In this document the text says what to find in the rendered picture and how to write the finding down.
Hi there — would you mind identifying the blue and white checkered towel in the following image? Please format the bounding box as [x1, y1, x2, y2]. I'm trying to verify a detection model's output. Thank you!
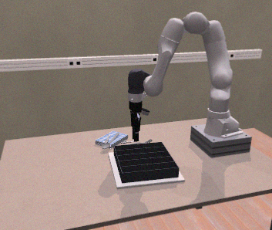
[96, 131, 128, 148]

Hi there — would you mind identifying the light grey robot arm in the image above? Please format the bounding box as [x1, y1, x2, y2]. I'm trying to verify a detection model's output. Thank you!
[128, 12, 243, 139]

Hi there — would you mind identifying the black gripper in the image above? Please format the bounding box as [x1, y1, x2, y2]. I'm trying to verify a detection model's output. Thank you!
[129, 101, 142, 142]

